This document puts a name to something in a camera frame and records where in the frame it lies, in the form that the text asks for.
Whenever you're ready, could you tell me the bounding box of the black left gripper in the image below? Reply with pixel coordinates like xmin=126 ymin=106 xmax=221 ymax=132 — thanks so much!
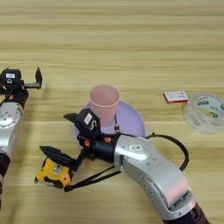
xmin=0 ymin=66 xmax=44 ymax=109

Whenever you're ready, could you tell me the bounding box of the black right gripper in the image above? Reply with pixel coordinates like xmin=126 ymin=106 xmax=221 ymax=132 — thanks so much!
xmin=38 ymin=112 xmax=121 ymax=173

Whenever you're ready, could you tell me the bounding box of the yellow tape measure with strap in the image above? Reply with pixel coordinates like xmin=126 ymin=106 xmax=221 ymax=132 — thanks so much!
xmin=33 ymin=157 xmax=123 ymax=193

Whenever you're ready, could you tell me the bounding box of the pink plastic cup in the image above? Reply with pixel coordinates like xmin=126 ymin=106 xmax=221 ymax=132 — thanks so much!
xmin=88 ymin=84 xmax=122 ymax=128

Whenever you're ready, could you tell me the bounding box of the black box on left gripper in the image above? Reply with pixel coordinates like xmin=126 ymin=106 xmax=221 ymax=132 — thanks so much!
xmin=1 ymin=67 xmax=23 ymax=86

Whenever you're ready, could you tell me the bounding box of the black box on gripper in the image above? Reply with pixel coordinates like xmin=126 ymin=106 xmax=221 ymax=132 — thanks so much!
xmin=74 ymin=108 xmax=102 ymax=140
xmin=1 ymin=67 xmax=23 ymax=86

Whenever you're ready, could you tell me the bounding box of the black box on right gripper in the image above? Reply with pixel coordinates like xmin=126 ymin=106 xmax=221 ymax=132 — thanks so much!
xmin=74 ymin=108 xmax=102 ymax=140

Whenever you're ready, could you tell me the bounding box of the purple plastic plate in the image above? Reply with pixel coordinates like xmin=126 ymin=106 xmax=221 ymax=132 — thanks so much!
xmin=73 ymin=100 xmax=147 ymax=147

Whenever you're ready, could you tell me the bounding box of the small red white box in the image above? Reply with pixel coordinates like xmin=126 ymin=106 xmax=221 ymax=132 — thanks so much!
xmin=163 ymin=90 xmax=190 ymax=105

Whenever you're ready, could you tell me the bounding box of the clear adhesive tape roll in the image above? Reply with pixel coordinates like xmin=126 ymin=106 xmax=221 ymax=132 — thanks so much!
xmin=181 ymin=92 xmax=224 ymax=136

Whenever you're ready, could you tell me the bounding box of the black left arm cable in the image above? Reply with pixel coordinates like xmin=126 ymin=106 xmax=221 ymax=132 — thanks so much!
xmin=0 ymin=90 xmax=12 ymax=107

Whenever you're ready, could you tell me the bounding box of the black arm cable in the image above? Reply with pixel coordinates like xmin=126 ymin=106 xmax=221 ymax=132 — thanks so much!
xmin=0 ymin=90 xmax=12 ymax=107
xmin=144 ymin=132 xmax=191 ymax=173

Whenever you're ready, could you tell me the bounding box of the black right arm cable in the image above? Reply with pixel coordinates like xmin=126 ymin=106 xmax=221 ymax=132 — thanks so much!
xmin=144 ymin=132 xmax=191 ymax=173

